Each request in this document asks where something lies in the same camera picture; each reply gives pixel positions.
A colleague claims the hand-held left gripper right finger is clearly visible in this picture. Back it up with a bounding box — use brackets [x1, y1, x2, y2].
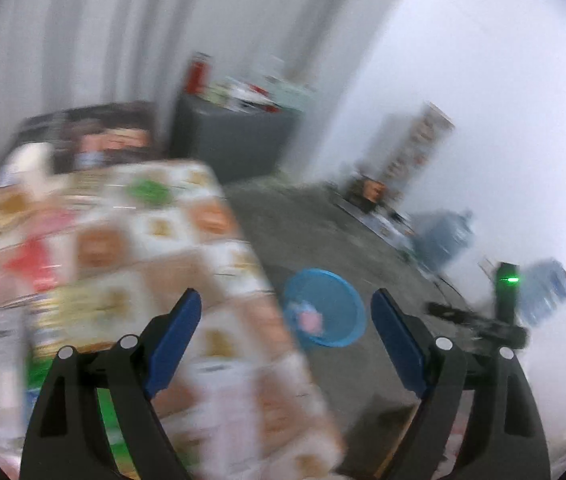
[370, 288, 551, 480]

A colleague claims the printed tablecloth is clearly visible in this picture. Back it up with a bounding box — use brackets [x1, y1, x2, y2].
[0, 160, 345, 480]

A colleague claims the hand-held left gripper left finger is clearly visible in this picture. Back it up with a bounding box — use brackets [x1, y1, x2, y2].
[19, 288, 202, 480]

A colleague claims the red packet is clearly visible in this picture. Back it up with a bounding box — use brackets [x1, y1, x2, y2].
[4, 236, 60, 292]

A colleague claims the pile of assorted packets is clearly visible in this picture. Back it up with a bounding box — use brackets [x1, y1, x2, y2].
[208, 71, 315, 114]

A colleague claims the blue mesh basket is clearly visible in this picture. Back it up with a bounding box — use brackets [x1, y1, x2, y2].
[282, 268, 367, 350]

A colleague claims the small green packet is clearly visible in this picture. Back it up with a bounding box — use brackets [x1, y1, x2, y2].
[127, 177, 174, 207]

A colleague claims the blue water jug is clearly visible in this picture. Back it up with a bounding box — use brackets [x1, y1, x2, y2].
[518, 257, 566, 327]
[409, 210, 475, 274]

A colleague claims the white paper cup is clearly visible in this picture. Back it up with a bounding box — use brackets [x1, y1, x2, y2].
[5, 144, 60, 187]

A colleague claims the dark printed board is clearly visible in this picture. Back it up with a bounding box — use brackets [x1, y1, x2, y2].
[0, 101, 165, 187]

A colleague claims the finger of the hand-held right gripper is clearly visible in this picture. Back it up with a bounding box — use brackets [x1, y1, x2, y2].
[426, 301, 484, 330]

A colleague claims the brown box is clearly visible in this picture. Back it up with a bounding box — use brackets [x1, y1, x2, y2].
[348, 175, 390, 214]

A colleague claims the tall printed carton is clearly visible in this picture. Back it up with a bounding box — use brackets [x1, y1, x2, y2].
[378, 101, 457, 187]

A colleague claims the red bottle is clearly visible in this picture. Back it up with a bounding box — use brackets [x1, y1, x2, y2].
[184, 52, 212, 95]

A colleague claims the grey cabinet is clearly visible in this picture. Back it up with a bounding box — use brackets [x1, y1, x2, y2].
[170, 92, 297, 184]

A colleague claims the pink wrapper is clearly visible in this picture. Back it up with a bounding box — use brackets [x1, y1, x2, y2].
[294, 300, 327, 334]

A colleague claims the grey curtain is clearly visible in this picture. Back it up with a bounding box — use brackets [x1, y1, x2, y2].
[0, 0, 414, 196]

